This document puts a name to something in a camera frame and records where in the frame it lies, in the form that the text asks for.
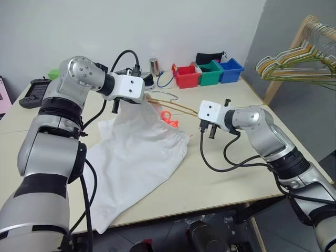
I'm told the dark red rounded object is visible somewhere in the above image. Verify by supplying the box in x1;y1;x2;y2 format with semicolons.
131;238;154;252

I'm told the wooden table leg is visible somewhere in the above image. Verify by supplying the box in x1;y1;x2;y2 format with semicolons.
248;217;264;252

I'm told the yellow wire clothes hanger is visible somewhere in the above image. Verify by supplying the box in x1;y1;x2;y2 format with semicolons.
145;90;199;118

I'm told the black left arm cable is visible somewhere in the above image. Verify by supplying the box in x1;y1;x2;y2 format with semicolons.
59;49;141;252

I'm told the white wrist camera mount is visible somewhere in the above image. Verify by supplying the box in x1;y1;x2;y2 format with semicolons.
101;72;145;105
198;100;227;124

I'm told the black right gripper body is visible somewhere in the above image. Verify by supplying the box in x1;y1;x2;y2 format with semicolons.
199;119;218;132

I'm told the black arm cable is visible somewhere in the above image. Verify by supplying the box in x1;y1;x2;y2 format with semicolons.
199;128;292;200
59;49;141;252

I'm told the black drawstring pouch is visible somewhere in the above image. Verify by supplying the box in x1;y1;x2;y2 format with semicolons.
195;51;226;66

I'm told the silver metal can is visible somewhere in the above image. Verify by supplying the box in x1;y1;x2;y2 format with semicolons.
149;58;160;77

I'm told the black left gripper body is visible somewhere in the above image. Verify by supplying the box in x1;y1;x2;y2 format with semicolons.
115;96;143;106

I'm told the blue plastic bin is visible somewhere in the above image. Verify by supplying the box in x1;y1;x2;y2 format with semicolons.
219;58;245;84

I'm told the bundle of wire hangers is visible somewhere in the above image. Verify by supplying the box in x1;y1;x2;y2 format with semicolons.
256;23;336;76

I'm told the pink board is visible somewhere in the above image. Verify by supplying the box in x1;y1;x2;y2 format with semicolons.
0;75;13;114

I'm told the wooden clothes rack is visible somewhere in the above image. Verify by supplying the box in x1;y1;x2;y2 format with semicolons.
263;15;336;104

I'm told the blue cable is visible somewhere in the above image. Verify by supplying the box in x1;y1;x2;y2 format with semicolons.
156;70;176;88

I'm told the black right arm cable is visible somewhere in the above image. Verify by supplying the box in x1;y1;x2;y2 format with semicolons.
199;128;292;200

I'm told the navy and white sneaker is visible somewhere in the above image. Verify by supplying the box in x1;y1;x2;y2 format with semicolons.
141;73;156;92

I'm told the black handheld controller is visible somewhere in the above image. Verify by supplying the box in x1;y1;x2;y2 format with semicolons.
18;78;51;109

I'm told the dark rounded cylinder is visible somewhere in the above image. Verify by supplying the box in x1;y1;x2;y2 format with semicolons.
185;220;232;252

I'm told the orange drawstring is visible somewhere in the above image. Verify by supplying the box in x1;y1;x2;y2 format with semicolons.
160;110;194;139

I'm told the green plastic bin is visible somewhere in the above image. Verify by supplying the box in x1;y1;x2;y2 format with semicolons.
195;60;224;87

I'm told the red plastic bin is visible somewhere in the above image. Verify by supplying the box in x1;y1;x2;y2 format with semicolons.
172;62;202;90

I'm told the white cloth garment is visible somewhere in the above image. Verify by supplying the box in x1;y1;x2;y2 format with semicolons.
85;94;191;235

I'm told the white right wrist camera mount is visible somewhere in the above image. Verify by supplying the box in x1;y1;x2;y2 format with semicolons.
198;100;227;124

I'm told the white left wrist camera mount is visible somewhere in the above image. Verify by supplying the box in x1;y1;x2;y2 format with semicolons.
101;72;145;105

